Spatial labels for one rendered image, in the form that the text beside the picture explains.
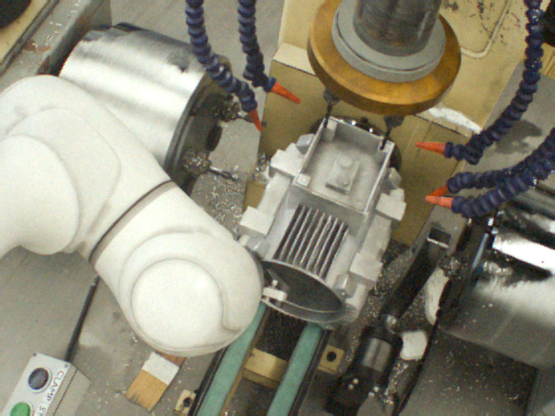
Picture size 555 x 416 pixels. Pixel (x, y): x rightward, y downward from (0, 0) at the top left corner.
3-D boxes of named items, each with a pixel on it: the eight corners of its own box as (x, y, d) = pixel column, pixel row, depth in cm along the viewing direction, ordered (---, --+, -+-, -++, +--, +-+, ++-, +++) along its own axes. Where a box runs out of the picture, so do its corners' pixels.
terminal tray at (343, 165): (316, 143, 112) (323, 113, 105) (386, 171, 110) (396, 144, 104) (282, 210, 106) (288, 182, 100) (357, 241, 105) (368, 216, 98)
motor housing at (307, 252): (277, 185, 125) (291, 116, 109) (388, 233, 123) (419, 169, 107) (224, 291, 116) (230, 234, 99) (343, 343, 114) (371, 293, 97)
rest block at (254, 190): (255, 184, 139) (260, 147, 129) (291, 199, 138) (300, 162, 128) (241, 212, 136) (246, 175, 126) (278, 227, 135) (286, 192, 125)
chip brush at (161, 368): (191, 297, 128) (191, 295, 127) (218, 312, 127) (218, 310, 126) (123, 397, 118) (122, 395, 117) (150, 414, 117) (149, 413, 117)
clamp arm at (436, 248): (382, 304, 109) (431, 219, 87) (401, 311, 109) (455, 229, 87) (374, 325, 107) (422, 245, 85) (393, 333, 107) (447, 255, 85)
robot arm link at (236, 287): (291, 284, 71) (190, 182, 72) (274, 302, 56) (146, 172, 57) (209, 364, 72) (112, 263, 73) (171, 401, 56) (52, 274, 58)
